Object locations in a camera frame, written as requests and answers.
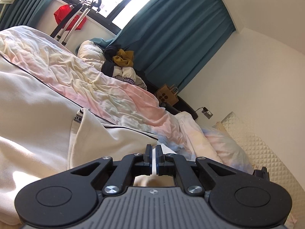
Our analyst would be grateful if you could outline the cream white sweatpants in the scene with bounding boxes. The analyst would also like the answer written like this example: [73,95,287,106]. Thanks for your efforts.
[1,60,158,226]

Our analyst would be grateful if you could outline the quilted cream headboard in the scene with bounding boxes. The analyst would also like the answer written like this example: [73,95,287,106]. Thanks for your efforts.
[213,112,305,228]

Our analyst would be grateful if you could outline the black armchair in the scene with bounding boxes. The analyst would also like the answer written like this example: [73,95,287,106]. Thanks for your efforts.
[143,77,198,120]

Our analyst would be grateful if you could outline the brown paper bag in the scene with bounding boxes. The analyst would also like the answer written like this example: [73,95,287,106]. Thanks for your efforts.
[155,84,178,106]

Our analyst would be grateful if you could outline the white purple print garment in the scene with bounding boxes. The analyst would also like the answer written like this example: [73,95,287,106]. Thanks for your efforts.
[113,66,147,90]

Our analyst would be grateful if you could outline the black garment on pile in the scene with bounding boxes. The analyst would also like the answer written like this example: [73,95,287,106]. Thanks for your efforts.
[101,46,117,77]

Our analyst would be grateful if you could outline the mustard yellow garment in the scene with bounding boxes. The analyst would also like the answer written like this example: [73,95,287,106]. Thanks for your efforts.
[112,49,134,67]

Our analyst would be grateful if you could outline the white puffy comforter bundle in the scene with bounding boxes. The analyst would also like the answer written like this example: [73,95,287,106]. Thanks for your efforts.
[77,40,106,71]

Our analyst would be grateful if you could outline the pink pastel duvet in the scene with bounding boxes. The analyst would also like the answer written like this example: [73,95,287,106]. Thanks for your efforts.
[1,26,253,173]

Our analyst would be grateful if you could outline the right teal curtain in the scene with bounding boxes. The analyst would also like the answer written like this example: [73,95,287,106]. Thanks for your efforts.
[93,0,235,90]

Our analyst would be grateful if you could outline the teal curtain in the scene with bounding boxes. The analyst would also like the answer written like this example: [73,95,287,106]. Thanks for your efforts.
[1,0,53,30]
[93,0,235,90]

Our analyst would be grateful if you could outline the red cloth on tripod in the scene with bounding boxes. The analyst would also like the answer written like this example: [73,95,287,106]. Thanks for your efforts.
[54,4,87,31]

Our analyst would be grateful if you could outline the silver black tripod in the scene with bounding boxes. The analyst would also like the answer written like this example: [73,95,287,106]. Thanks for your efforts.
[50,0,102,46]

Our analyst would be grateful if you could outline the left teal curtain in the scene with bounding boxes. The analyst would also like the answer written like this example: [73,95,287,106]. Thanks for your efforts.
[1,0,53,30]

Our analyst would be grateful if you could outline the wall power socket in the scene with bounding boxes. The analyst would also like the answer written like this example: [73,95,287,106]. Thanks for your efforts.
[202,107,213,119]

